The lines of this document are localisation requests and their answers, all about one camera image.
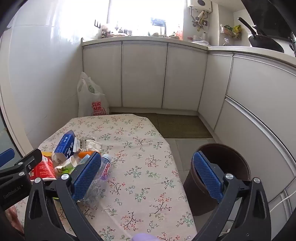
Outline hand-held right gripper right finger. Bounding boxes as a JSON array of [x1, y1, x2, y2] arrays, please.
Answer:
[[191, 150, 271, 241]]

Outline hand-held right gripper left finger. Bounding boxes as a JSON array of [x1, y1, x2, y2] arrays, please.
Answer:
[[24, 151, 102, 241]]

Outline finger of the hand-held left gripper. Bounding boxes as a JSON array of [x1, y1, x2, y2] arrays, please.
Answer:
[[0, 149, 15, 168], [0, 148, 43, 179]]

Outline clear plastic water bottle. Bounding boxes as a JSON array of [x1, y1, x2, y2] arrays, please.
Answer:
[[83, 154, 113, 205]]

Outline green and white packet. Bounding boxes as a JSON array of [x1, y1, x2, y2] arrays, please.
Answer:
[[54, 156, 80, 175]]

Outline brown plastic bin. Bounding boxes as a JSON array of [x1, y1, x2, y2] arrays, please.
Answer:
[[183, 143, 252, 217]]

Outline white paper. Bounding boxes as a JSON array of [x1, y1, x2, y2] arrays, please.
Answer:
[[74, 136, 102, 153]]

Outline blue carton box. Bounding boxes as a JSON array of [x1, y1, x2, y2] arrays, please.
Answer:
[[54, 130, 77, 160]]

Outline person's left forearm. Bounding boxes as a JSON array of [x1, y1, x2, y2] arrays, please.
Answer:
[[4, 205, 25, 234]]

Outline red packet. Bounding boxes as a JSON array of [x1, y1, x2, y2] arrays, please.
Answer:
[[30, 156, 57, 181]]

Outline orange plastic item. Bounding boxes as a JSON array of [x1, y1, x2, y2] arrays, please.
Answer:
[[77, 151, 100, 159]]

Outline floral tablecloth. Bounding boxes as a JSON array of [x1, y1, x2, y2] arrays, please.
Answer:
[[14, 115, 198, 241]]

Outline woven floor mat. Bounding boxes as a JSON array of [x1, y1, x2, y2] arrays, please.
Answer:
[[110, 112, 213, 139]]

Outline white plastic shopping bag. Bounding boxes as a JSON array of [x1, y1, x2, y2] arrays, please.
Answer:
[[77, 72, 110, 117]]

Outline purple cloth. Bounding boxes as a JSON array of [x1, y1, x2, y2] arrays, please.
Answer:
[[132, 233, 160, 241]]

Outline white cabinet with drawers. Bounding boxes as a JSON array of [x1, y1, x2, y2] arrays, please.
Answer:
[[198, 46, 296, 209]]

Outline white cabinet under window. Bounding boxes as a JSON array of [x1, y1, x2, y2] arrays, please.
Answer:
[[82, 37, 208, 114]]

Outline black wok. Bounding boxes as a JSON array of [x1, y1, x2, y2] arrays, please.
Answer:
[[238, 17, 285, 53]]

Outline kitchen utensils cluster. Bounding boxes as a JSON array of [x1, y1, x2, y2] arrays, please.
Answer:
[[94, 22, 132, 39]]

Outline water heater pipes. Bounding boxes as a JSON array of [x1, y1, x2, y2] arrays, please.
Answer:
[[191, 10, 208, 32]]

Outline white water heater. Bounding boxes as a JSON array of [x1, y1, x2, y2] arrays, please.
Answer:
[[187, 0, 212, 12]]

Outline white cable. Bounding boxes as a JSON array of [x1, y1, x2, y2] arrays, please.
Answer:
[[269, 191, 294, 212]]

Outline wall rack with packets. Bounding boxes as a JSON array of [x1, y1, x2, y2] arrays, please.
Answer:
[[220, 24, 242, 40]]

